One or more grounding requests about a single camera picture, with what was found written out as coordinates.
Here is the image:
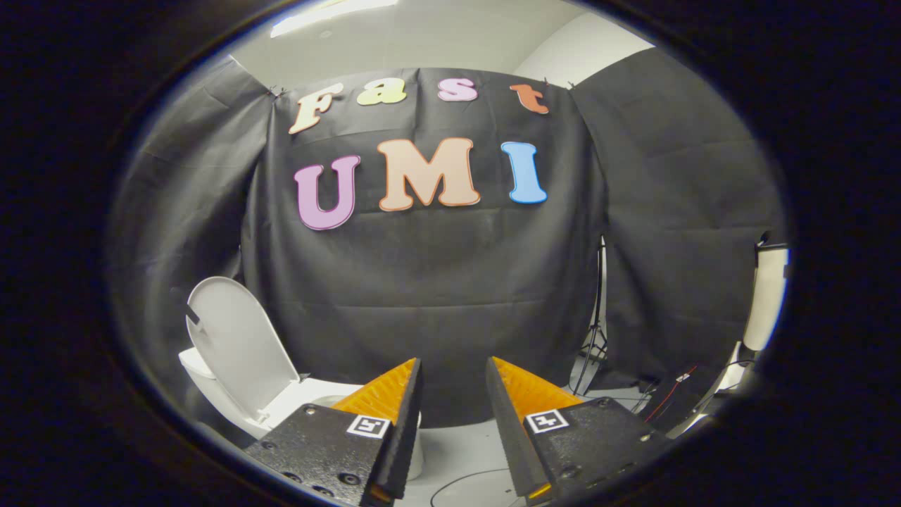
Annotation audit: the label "black equipment case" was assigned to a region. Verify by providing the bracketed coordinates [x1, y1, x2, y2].
[642, 365, 719, 432]

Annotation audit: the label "black backdrop cloth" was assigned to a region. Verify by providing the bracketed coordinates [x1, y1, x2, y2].
[113, 46, 786, 430]

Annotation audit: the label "tangled floor cables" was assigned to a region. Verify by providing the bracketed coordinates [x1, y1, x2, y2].
[634, 359, 754, 423]

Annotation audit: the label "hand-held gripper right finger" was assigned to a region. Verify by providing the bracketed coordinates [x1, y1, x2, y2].
[486, 356, 673, 502]

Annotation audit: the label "black floor cable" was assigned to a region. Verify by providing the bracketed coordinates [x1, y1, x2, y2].
[429, 468, 525, 507]

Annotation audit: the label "white toilet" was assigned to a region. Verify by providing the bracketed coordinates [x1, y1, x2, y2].
[178, 347, 425, 481]

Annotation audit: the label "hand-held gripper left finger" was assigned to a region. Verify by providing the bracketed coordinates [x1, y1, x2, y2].
[245, 357, 423, 507]

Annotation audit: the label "black tripod stand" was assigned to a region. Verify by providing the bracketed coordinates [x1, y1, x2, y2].
[572, 236, 610, 396]

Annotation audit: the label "white panel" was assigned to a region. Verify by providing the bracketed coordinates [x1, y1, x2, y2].
[743, 243, 789, 353]

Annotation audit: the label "white toilet lid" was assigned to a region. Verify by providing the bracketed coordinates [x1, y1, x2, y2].
[185, 276, 302, 422]

